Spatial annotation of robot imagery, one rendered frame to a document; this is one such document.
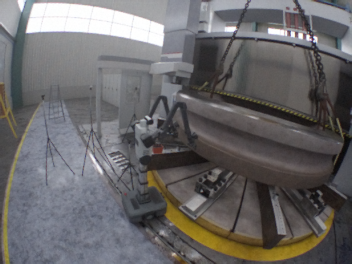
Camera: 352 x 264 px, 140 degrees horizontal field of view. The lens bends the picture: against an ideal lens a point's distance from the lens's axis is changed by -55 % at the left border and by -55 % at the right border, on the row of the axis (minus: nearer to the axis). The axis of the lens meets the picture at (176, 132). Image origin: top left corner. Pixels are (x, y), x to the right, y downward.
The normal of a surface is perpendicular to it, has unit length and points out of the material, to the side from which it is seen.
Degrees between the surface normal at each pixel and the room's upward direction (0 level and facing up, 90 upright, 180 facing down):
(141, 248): 0
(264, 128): 90
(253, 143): 90
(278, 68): 90
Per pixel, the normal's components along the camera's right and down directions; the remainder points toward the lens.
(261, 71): -0.66, 0.18
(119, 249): 0.12, -0.93
